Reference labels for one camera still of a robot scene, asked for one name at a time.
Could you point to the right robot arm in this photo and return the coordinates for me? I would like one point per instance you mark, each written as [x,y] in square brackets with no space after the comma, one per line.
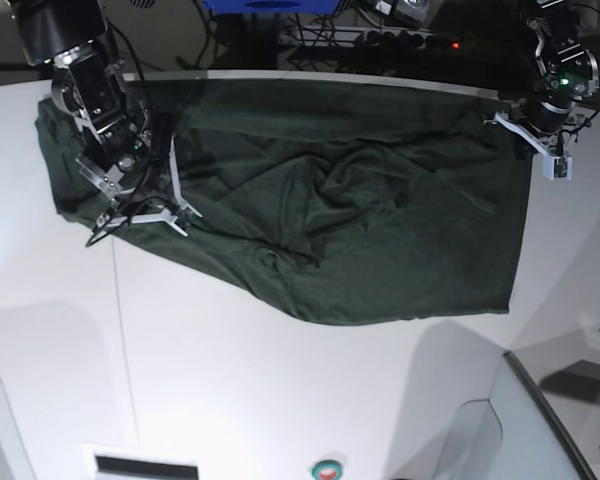
[128,150]

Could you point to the red green emergency button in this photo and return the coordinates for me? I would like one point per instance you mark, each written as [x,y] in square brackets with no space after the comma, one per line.
[327,470]

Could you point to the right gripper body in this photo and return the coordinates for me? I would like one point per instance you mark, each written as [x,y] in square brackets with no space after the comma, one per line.
[148,171]

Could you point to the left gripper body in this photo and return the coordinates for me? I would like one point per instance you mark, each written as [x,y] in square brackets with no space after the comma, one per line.
[551,116]

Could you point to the grey monitor edge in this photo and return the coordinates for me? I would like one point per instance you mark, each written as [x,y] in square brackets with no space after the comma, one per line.
[567,391]

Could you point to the grey power strip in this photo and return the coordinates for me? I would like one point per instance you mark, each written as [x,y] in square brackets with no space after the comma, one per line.
[409,40]

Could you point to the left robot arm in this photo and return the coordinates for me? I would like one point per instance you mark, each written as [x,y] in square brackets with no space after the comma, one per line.
[565,72]

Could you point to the blue box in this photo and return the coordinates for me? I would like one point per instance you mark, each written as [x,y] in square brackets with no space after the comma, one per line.
[271,6]

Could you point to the dark green t-shirt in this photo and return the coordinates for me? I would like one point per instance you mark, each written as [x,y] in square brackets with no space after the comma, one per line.
[346,204]

